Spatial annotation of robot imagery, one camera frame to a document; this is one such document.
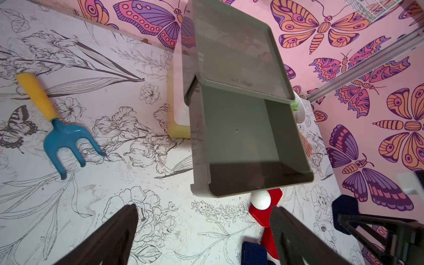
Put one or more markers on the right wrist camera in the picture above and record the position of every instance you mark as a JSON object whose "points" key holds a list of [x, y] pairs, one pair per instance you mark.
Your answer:
{"points": [[412, 183]]}

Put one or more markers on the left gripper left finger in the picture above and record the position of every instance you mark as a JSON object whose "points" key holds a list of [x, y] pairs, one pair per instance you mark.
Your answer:
{"points": [[110, 244]]}

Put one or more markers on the red brooch box middle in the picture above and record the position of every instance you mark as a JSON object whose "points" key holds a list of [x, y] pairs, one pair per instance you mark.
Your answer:
{"points": [[261, 216]]}

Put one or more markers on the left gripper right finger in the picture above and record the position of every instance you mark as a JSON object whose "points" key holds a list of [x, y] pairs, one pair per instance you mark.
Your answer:
{"points": [[297, 245]]}

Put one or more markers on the white wire wall basket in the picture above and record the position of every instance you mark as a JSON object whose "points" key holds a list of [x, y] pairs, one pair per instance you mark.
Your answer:
{"points": [[373, 10]]}

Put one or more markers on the blue brooch box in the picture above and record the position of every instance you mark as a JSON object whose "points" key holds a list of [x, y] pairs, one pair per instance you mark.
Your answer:
{"points": [[344, 204], [253, 254]]}

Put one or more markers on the red brooch box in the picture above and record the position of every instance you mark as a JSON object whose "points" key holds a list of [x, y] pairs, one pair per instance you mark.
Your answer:
{"points": [[261, 216], [267, 241], [275, 195]]}

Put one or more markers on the red brooch box rear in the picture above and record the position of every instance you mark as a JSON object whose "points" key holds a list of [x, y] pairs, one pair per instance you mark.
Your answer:
{"points": [[275, 195]]}

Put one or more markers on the three-tier drawer cabinet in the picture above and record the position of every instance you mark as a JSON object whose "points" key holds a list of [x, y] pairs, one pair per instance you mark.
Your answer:
{"points": [[233, 81]]}

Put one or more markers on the pink comb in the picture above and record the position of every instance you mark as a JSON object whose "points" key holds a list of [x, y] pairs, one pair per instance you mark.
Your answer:
{"points": [[306, 145]]}

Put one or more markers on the red brooch box front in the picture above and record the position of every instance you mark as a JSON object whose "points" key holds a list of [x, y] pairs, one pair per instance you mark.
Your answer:
{"points": [[267, 241]]}

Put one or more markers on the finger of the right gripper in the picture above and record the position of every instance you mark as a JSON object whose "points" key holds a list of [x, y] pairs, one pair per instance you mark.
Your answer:
{"points": [[402, 239]]}

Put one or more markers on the white pot with succulent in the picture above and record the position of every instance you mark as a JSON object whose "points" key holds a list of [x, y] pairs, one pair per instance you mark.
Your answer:
{"points": [[298, 109]]}

